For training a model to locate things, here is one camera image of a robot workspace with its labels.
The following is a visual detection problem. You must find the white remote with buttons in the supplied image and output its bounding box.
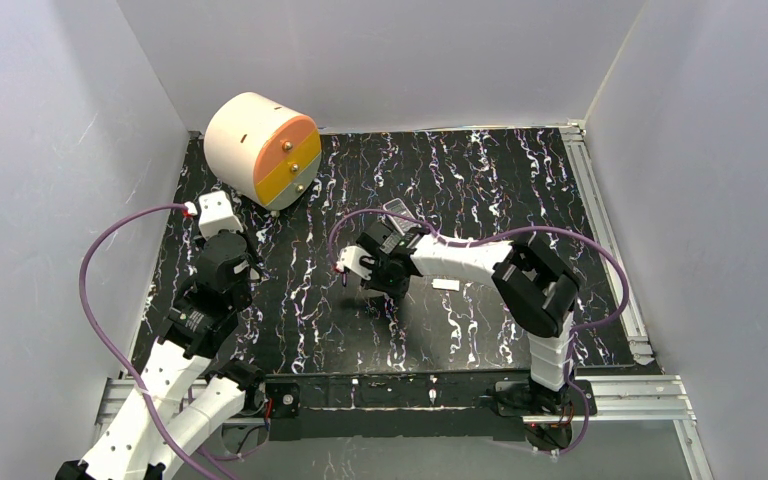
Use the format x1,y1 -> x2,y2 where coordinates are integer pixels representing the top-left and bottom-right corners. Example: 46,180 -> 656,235
382,198 -> 423,234

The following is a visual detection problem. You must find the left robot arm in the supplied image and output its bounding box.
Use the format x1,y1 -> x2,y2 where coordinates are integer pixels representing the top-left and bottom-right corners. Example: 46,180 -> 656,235
56,229 -> 265,479

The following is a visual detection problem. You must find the round three-colour drawer box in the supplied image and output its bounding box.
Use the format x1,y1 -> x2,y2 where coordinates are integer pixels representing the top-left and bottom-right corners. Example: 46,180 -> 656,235
203,92 -> 322,211

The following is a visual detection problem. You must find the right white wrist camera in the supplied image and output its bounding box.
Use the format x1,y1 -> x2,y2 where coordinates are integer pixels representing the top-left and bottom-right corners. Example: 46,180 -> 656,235
335,245 -> 376,280

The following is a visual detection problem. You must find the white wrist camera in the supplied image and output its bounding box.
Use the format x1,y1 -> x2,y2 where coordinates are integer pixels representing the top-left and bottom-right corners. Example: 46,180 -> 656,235
184,190 -> 244,240
335,245 -> 376,280

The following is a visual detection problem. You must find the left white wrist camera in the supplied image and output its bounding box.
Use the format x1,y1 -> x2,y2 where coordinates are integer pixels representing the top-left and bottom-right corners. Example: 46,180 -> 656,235
184,190 -> 244,240

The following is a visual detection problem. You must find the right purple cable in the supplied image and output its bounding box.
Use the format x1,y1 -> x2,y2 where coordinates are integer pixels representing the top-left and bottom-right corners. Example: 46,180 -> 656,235
326,208 -> 631,455

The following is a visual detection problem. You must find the purple cable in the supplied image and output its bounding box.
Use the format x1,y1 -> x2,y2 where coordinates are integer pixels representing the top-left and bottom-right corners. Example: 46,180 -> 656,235
78,203 -> 240,480
326,208 -> 631,455

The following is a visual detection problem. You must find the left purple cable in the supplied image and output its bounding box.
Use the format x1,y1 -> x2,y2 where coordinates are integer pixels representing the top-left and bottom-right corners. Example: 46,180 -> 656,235
78,203 -> 240,480

